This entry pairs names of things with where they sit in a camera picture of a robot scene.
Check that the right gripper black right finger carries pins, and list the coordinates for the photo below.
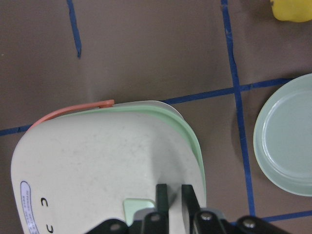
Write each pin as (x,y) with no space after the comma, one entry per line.
(190,204)

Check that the yellow toy fruit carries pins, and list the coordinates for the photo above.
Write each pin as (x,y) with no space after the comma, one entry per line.
(292,10)

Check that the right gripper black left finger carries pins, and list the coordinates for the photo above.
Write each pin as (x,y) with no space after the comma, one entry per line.
(162,202)

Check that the cream rice cooker orange handle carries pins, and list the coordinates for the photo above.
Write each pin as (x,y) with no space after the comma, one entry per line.
(81,167)

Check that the green plate near right arm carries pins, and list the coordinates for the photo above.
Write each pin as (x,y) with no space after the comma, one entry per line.
(282,137)

